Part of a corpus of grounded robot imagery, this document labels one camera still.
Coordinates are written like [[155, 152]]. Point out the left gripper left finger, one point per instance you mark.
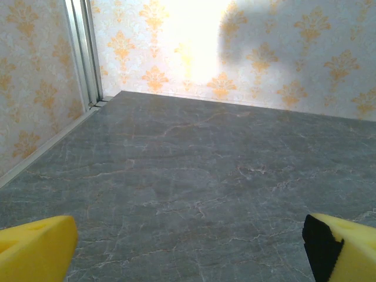
[[35, 252]]

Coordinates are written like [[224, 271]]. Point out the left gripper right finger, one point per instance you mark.
[[352, 255]]

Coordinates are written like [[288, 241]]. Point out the aluminium side rail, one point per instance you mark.
[[44, 148]]

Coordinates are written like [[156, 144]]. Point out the aluminium frame post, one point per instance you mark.
[[85, 58]]

